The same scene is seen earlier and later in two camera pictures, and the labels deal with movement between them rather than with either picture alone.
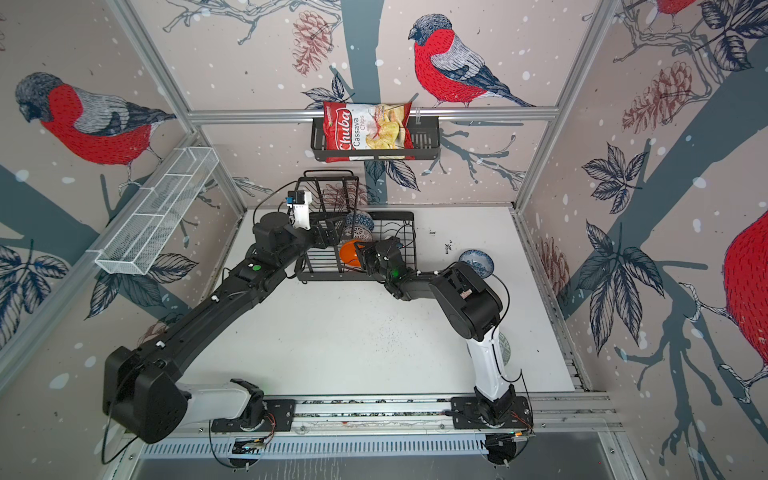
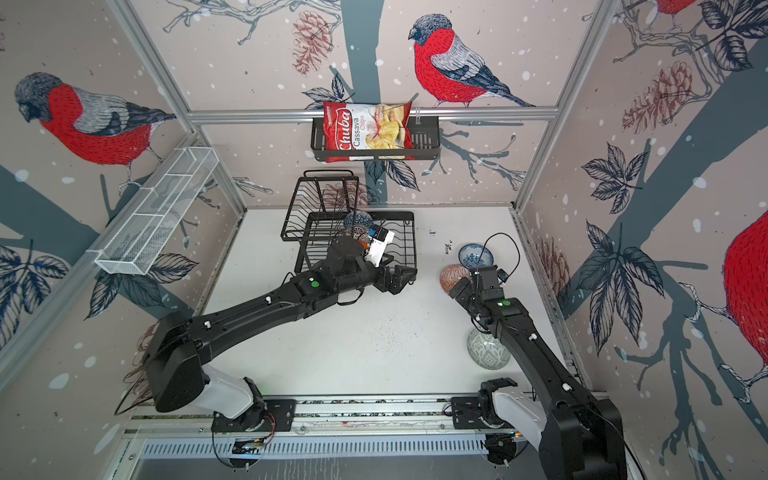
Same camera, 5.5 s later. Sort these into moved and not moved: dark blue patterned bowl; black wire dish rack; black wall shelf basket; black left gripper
Moved: black left gripper
Not moved: dark blue patterned bowl; black wire dish rack; black wall shelf basket
